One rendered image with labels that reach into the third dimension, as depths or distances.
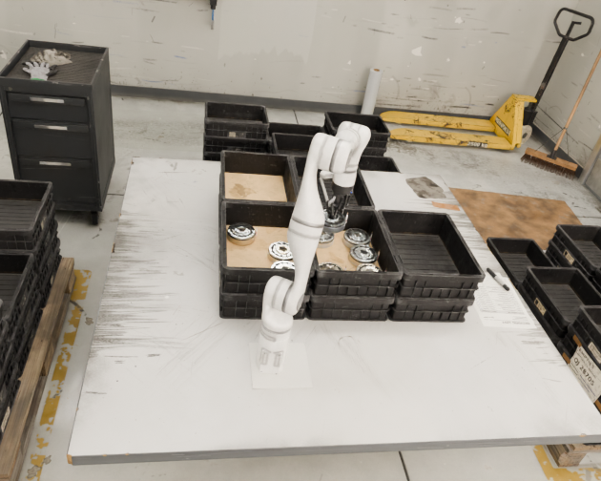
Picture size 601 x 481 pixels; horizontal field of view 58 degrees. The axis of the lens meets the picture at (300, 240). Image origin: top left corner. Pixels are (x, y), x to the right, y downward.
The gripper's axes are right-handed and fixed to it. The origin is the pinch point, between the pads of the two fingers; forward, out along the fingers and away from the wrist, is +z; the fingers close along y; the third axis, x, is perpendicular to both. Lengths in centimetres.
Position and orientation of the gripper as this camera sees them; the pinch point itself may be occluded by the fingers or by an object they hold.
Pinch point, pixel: (336, 216)
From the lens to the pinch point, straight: 192.0
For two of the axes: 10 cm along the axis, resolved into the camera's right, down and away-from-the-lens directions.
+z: -1.4, 8.0, 5.8
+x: -7.9, -4.4, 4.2
